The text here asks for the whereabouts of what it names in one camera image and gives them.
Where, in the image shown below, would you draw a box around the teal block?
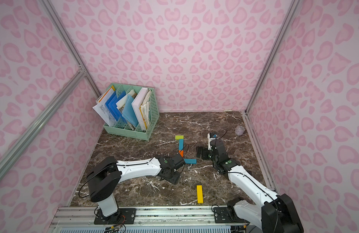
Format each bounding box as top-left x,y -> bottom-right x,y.
184,159 -> 197,165
179,139 -> 184,150

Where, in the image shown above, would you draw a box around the yellow building block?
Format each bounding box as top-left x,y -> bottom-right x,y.
197,185 -> 204,204

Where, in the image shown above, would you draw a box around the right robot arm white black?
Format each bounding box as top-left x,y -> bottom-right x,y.
197,137 -> 304,233

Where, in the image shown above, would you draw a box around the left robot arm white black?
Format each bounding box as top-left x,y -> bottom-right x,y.
86,153 -> 185,219

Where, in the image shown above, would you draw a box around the clear plastic cup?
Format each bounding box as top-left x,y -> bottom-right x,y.
235,125 -> 245,136

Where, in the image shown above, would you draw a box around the light blue folder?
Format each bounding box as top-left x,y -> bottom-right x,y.
122,94 -> 138,129

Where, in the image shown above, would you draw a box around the green plastic file basket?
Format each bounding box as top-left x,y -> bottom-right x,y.
104,83 -> 159,141

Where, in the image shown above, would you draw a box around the white booklets stack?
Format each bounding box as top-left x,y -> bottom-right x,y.
132,87 -> 151,132

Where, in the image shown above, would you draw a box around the blue folders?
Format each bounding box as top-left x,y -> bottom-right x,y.
106,91 -> 127,123

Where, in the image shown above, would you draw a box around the white paper sheets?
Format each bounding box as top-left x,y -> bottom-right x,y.
93,86 -> 116,127

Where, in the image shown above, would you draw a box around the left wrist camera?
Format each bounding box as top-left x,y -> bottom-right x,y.
170,153 -> 185,170

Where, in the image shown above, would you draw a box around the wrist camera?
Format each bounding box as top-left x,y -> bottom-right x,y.
170,153 -> 185,170
207,132 -> 218,150

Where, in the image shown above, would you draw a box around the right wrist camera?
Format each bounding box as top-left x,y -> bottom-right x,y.
207,132 -> 218,150

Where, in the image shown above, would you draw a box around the aluminium front rail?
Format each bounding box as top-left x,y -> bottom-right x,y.
48,205 -> 262,233

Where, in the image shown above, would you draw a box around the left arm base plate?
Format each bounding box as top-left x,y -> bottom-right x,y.
94,208 -> 137,225

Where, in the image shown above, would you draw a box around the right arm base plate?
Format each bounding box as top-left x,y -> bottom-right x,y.
211,205 -> 250,225

